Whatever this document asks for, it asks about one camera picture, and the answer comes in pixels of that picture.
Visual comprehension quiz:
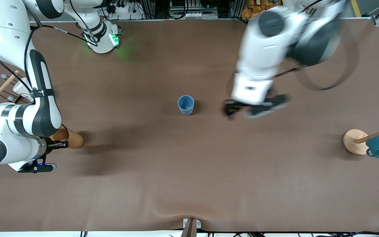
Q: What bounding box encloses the light blue plastic cup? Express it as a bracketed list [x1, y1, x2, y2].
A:
[178, 95, 195, 116]

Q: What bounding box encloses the brown bamboo chopstick holder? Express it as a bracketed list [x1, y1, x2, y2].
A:
[51, 128, 84, 149]

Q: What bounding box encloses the plain white cup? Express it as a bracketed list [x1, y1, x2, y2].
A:
[13, 81, 34, 102]

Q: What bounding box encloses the brown table cover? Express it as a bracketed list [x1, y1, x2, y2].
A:
[0, 18, 379, 232]

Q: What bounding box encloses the bag of orange bread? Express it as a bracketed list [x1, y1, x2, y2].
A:
[241, 0, 282, 19]

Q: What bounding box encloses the long white terminal strip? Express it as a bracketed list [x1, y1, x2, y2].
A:
[170, 12, 218, 19]

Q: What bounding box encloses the wooden mug tree stand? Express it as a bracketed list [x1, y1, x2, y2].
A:
[343, 118, 379, 155]

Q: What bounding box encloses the white power strip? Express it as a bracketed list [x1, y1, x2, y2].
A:
[109, 0, 144, 19]

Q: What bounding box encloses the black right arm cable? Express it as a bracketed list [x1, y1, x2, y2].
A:
[0, 0, 98, 99]

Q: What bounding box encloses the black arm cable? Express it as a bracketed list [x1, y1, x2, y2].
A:
[275, 30, 359, 92]
[0, 0, 98, 99]

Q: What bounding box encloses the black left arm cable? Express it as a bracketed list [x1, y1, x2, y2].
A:
[275, 30, 359, 92]

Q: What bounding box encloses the metal table clamp bracket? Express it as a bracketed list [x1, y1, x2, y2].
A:
[180, 218, 202, 237]

